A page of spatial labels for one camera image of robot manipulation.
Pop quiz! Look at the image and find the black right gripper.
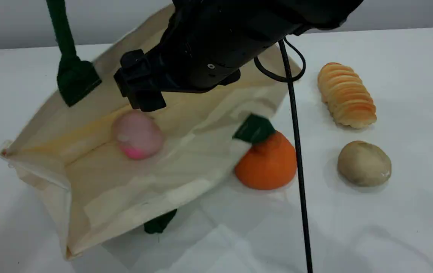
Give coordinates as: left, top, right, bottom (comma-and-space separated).
113, 49, 242, 113

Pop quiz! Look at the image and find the pink peach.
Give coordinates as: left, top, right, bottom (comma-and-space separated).
112, 110, 165, 160

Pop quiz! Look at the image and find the white handbag with green handles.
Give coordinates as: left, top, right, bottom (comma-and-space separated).
0, 0, 302, 261

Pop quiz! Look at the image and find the orange pumpkin toy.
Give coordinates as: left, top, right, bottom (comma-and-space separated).
234, 131, 298, 191

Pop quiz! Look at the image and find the ridged golden bread loaf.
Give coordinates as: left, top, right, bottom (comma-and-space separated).
317, 63, 377, 129

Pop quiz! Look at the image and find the brown potato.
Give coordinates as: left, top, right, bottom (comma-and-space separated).
337, 141, 392, 187

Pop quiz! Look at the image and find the black cable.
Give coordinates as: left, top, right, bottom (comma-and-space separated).
254, 37, 314, 273

